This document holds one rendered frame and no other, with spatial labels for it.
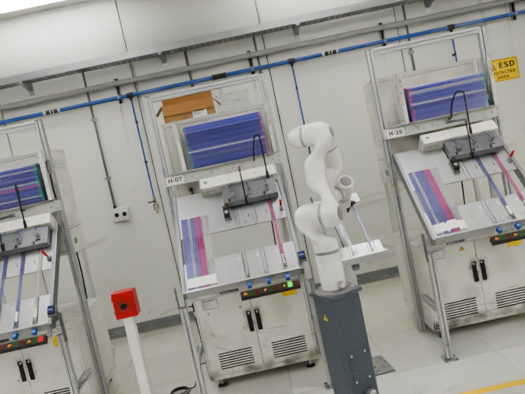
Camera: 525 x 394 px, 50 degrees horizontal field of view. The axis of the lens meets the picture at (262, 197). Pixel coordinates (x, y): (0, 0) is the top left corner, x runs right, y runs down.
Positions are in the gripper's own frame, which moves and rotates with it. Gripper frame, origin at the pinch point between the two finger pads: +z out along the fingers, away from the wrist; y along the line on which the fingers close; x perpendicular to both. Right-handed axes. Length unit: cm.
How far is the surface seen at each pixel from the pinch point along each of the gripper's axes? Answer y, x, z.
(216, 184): 64, -46, 16
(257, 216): 45, -20, 19
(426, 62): -149, -175, 89
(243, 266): 61, 12, 17
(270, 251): 43.1, 6.9, 15.9
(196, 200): 79, -44, 24
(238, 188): 51, -41, 16
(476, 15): -201, -198, 66
